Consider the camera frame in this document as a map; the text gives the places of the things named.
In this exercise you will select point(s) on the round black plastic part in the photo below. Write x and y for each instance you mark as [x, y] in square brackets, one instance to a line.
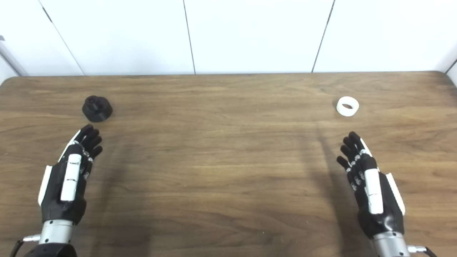
[97, 109]

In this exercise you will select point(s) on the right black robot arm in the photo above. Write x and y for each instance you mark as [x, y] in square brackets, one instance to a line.
[391, 246]

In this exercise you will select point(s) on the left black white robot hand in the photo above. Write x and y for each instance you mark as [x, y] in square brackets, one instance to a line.
[53, 192]

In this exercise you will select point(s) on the gray wall corner post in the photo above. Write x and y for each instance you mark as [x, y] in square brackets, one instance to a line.
[12, 60]

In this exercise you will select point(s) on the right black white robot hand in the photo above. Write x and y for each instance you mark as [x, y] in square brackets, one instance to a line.
[387, 210]

